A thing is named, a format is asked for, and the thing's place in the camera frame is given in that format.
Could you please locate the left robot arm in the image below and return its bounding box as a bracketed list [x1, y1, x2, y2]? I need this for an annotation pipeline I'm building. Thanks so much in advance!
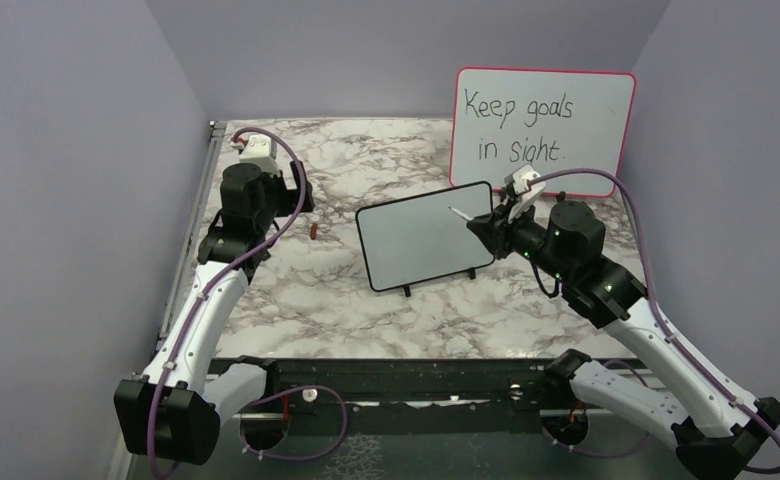
[113, 160, 314, 465]

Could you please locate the small black-framed whiteboard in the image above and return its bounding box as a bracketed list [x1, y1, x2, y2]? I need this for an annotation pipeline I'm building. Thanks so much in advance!
[355, 181, 495, 293]

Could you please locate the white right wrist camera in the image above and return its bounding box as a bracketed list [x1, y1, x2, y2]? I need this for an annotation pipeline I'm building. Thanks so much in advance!
[500, 164, 546, 223]

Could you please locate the aluminium rail left table edge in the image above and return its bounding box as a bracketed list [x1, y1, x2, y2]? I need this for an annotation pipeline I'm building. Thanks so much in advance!
[156, 120, 228, 349]

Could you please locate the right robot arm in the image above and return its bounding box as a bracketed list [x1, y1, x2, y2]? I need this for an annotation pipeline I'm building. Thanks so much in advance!
[466, 200, 780, 479]

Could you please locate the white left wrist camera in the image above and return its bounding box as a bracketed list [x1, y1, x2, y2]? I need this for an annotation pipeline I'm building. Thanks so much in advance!
[236, 133, 280, 176]

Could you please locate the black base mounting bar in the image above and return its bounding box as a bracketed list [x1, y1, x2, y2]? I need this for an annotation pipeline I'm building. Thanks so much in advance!
[235, 359, 593, 444]

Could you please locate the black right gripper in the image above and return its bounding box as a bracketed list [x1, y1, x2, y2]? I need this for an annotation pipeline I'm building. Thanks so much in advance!
[468, 196, 573, 283]

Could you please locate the large pink-framed whiteboard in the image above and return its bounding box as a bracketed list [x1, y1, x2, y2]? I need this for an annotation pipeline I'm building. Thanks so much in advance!
[449, 66, 637, 198]

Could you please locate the white red whiteboard marker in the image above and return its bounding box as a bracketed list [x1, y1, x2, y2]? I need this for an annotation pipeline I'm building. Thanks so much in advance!
[448, 206, 473, 222]

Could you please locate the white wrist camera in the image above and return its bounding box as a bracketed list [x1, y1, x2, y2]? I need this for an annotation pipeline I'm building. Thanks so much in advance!
[236, 133, 280, 176]
[500, 164, 546, 223]

